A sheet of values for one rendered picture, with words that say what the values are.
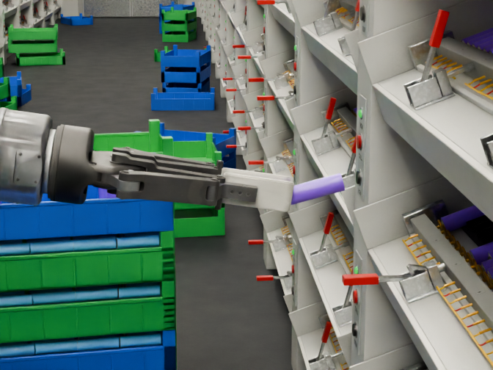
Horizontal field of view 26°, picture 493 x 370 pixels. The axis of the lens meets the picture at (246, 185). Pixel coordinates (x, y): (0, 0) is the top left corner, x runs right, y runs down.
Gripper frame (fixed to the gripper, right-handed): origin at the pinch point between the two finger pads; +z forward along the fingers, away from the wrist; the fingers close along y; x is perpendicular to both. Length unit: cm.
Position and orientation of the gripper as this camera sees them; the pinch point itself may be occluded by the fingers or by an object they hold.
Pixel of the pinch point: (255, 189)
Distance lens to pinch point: 106.3
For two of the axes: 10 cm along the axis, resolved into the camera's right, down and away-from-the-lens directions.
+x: 1.6, -9.6, -2.1
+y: 0.9, 2.3, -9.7
